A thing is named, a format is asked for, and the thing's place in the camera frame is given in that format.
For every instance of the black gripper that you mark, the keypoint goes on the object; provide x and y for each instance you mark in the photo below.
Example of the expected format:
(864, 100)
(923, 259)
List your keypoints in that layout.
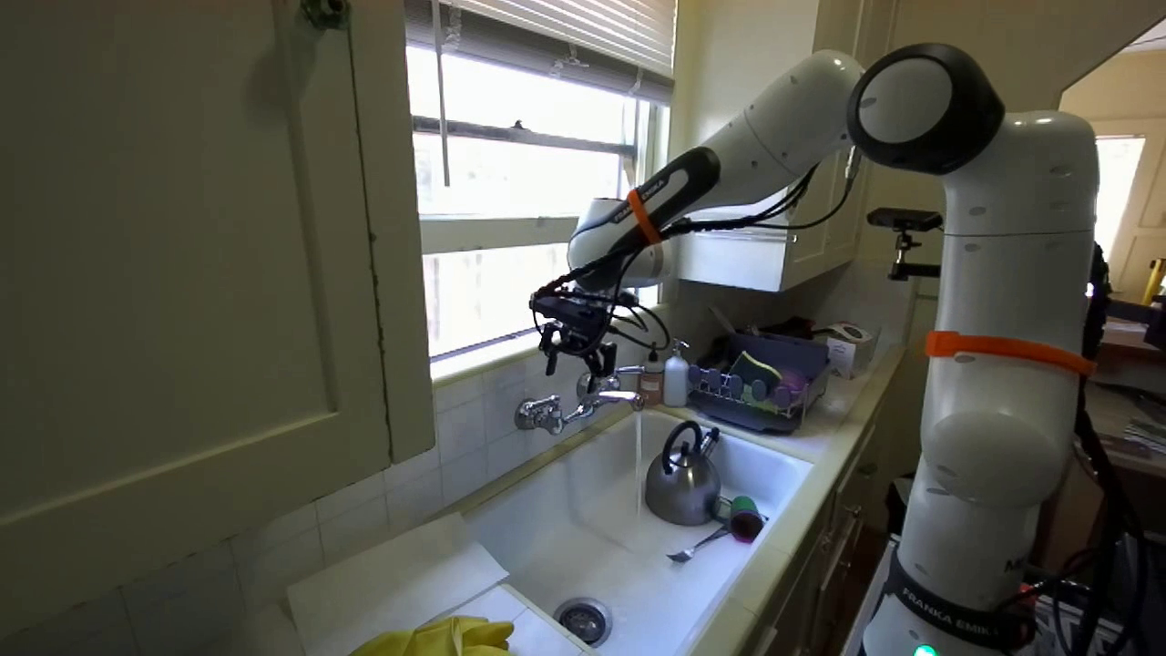
(576, 320)

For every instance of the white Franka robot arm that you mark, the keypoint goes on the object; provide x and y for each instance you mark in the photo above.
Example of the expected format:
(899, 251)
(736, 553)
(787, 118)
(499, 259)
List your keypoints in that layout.
(995, 426)

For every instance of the white kitchen sink basin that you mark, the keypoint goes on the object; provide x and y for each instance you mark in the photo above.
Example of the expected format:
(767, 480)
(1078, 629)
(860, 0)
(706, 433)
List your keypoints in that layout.
(606, 534)

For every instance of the metal sink drain strainer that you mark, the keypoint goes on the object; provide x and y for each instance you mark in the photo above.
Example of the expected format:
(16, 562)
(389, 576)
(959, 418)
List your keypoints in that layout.
(583, 620)

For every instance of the white container on counter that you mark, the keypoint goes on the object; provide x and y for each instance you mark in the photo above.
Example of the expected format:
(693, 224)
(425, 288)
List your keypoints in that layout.
(850, 353)

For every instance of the yellow cloth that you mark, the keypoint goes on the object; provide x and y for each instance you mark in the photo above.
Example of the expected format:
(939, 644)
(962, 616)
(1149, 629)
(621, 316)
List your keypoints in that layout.
(440, 641)

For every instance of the cream cabinet door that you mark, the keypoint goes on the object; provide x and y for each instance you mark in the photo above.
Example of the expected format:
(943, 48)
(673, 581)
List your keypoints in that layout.
(182, 268)

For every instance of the chrome wall faucet with spout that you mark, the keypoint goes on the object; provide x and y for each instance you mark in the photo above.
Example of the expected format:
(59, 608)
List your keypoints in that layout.
(581, 415)

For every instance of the window with cream frame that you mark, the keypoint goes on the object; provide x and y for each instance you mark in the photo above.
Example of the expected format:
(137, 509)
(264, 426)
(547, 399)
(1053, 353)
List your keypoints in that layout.
(512, 183)

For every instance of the white upper wall cabinet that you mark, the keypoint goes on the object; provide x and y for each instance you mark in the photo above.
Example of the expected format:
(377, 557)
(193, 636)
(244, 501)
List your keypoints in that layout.
(742, 259)

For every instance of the black camera on stand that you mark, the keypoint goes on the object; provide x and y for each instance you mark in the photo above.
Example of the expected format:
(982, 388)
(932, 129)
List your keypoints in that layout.
(906, 220)

